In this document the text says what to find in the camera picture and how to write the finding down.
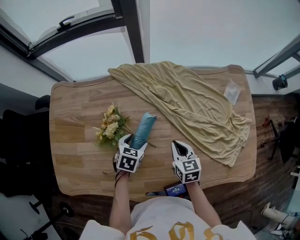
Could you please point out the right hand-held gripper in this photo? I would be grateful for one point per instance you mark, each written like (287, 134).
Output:
(188, 170)

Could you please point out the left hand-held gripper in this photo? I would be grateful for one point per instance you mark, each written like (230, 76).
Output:
(129, 160)

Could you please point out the person's right forearm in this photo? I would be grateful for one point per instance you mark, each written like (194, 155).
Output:
(202, 206)

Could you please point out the person's left forearm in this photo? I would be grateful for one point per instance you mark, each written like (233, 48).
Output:
(120, 204)

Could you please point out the yellow artificial flower bouquet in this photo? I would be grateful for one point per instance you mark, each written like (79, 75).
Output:
(110, 129)

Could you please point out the black device with screen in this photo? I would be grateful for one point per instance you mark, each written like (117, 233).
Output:
(175, 190)

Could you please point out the yellow-green cloth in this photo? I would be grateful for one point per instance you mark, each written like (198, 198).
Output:
(182, 100)

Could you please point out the person's blue jeans leg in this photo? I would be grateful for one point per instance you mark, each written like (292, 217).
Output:
(154, 193)

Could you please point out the wooden table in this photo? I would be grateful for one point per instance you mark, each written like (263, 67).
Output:
(82, 152)

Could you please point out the person's white printed shirt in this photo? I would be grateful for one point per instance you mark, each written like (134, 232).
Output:
(164, 218)

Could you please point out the clear plastic packet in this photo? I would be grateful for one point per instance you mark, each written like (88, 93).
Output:
(232, 92)

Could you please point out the small red-brown object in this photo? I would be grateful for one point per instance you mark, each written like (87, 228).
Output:
(266, 122)

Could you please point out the black wheeled stand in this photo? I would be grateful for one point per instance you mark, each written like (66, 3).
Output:
(64, 208)

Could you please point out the black office chair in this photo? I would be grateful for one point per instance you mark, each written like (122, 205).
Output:
(21, 140)
(287, 143)

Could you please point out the white appliance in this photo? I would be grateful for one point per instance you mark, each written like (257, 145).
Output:
(276, 214)

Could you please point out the dark teal water bottle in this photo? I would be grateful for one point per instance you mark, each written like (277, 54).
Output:
(280, 82)

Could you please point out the black window frame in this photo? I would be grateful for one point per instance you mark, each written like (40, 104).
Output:
(131, 30)

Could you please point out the grey window frame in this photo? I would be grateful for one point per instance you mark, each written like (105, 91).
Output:
(274, 61)

